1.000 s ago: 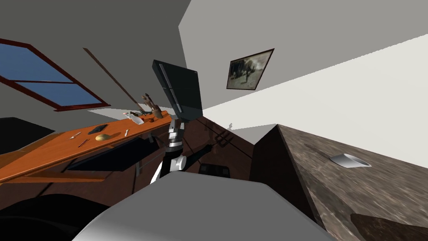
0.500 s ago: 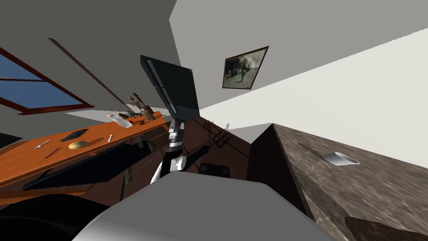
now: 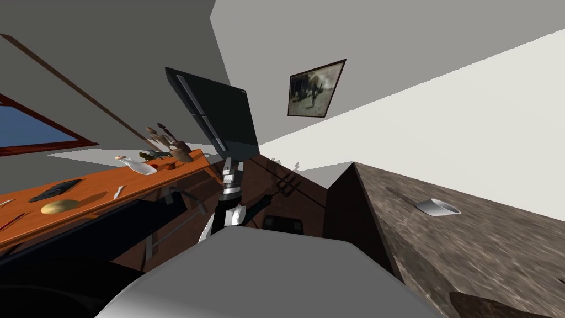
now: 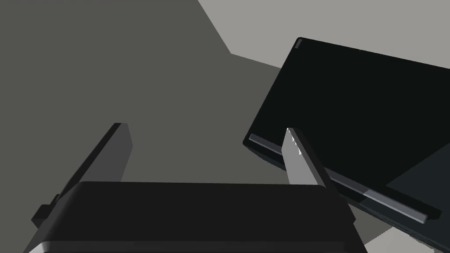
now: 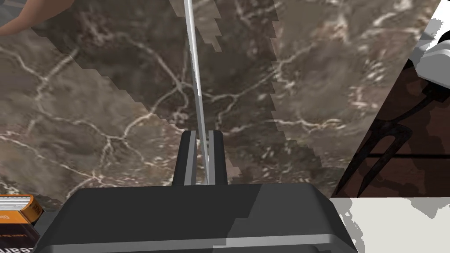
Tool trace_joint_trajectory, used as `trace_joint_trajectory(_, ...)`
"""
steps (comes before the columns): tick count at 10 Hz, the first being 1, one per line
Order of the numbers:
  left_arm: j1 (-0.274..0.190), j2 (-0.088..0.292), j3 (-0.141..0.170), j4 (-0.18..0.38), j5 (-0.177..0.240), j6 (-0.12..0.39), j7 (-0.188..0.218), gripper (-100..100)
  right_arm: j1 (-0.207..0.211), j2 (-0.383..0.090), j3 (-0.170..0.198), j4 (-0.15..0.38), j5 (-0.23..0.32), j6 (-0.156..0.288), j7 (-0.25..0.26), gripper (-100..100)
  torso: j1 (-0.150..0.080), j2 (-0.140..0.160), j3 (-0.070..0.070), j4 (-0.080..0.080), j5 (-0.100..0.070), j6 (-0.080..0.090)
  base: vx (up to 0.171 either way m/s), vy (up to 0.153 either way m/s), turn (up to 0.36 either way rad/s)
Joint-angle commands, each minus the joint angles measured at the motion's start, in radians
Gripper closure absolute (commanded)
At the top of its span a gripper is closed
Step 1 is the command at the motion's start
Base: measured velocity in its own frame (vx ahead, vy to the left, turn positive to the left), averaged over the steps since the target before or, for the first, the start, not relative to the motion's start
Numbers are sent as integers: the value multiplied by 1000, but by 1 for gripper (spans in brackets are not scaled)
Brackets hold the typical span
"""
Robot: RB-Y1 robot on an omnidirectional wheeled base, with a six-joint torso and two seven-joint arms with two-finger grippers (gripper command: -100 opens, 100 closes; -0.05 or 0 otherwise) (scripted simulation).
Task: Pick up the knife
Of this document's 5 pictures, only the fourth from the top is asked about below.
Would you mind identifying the grey bar handle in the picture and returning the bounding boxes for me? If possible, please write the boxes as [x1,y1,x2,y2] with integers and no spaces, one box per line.
[248,133,428,224]

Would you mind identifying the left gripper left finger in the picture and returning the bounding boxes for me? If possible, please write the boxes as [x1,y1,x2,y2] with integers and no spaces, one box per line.
[57,123,134,202]

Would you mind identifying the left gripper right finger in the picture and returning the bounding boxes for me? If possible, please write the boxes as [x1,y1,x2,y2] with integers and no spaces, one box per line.
[281,127,334,192]

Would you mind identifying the black appliance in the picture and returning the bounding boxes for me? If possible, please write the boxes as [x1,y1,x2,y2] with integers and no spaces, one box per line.
[242,36,450,249]

